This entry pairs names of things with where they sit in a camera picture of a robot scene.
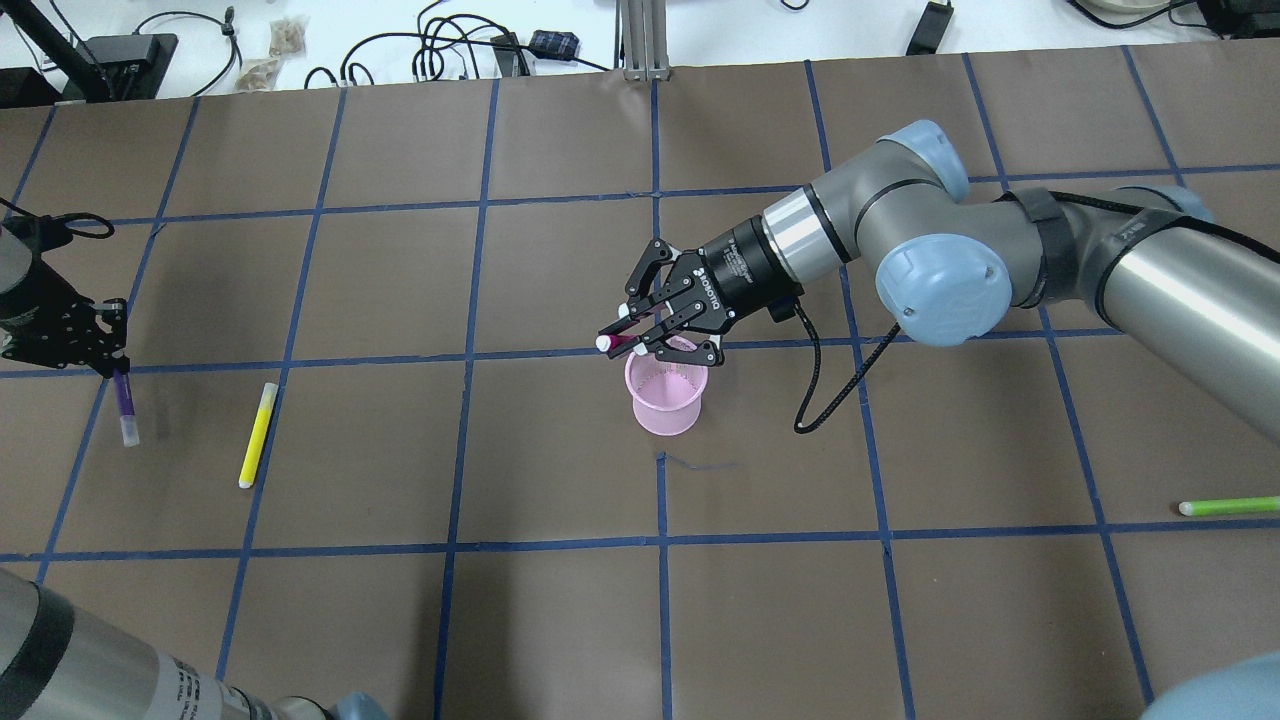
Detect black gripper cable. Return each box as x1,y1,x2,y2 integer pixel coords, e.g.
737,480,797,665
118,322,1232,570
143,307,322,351
794,300,906,436

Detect aluminium frame post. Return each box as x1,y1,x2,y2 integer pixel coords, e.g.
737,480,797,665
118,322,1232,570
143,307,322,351
614,1,671,82

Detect pink mesh cup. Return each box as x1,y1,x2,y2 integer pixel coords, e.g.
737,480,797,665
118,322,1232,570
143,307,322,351
623,354,709,437

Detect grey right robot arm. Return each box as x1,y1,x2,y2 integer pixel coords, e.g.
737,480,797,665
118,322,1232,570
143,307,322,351
596,119,1279,439

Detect green pen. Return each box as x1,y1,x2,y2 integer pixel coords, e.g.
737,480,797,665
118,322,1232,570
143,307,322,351
1175,495,1280,518

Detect pink pen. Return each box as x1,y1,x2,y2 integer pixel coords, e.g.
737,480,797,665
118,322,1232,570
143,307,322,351
595,334,658,357

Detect yellow pen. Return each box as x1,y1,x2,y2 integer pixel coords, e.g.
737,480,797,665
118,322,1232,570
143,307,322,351
237,382,279,489

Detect black power adapter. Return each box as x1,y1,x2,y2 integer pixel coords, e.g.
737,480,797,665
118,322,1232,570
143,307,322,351
904,1,954,56

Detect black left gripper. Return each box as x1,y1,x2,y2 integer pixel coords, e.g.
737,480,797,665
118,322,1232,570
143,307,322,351
1,217,131,379

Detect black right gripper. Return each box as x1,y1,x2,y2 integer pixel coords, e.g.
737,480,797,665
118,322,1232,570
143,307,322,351
596,220,804,366

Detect purple pen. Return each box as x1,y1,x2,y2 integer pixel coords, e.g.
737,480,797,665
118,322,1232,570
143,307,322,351
111,369,140,448

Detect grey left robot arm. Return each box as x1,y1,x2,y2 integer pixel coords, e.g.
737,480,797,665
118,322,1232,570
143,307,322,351
1,213,387,719

